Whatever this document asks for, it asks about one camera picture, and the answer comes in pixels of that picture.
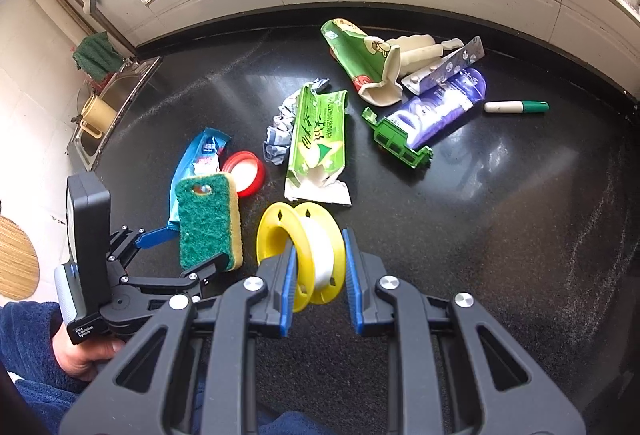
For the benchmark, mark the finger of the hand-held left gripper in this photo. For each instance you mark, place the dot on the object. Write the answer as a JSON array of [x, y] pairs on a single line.
[[152, 238], [202, 272]]

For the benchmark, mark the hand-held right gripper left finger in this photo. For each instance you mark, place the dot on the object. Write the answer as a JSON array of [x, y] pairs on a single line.
[[287, 287]]

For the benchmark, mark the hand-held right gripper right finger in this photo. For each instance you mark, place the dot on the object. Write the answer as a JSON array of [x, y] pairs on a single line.
[[353, 287]]

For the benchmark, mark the green and yellow sponge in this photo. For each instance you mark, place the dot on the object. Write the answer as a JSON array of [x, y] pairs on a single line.
[[205, 225]]

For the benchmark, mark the yellow tape spool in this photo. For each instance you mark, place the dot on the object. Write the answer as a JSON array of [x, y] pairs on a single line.
[[272, 235]]

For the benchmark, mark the green food wrapper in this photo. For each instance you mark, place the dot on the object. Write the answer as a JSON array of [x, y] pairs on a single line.
[[315, 137]]

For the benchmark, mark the green printed snack bag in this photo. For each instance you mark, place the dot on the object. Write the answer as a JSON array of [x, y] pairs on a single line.
[[355, 55]]

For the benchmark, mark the white plastic piece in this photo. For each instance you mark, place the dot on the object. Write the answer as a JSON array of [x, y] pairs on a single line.
[[417, 50]]

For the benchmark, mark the person's left forearm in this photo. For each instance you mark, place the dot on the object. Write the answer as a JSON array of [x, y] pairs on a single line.
[[27, 345]]

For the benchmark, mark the person's left hand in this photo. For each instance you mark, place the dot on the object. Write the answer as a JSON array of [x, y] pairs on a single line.
[[82, 357]]

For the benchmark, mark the round bamboo mat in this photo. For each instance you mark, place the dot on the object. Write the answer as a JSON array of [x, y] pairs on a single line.
[[15, 260]]

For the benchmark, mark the blue plastic wrapper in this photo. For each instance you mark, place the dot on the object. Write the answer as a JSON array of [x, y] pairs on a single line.
[[200, 155]]

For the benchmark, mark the red jar lid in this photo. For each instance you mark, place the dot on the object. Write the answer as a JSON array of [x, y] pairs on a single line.
[[247, 175]]

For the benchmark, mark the yellow plastic cup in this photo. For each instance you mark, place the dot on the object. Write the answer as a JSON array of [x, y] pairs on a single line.
[[97, 112]]

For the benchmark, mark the steel sink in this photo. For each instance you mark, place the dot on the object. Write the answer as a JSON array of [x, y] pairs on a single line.
[[120, 87]]

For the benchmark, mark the green cloth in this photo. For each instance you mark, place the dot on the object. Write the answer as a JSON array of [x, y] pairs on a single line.
[[95, 55]]

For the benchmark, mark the purple toothpaste tube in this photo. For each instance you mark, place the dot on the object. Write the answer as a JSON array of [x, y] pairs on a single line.
[[440, 110]]

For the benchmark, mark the silver blister pack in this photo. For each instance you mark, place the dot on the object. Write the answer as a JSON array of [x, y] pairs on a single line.
[[450, 65]]

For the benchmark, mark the white and green pen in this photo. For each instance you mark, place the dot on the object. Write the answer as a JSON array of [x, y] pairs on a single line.
[[530, 107]]

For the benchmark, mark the green plastic frame piece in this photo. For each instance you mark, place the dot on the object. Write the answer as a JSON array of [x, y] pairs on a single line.
[[395, 142]]

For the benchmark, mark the wall pipes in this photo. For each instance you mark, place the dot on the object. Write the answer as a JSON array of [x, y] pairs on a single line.
[[100, 22]]

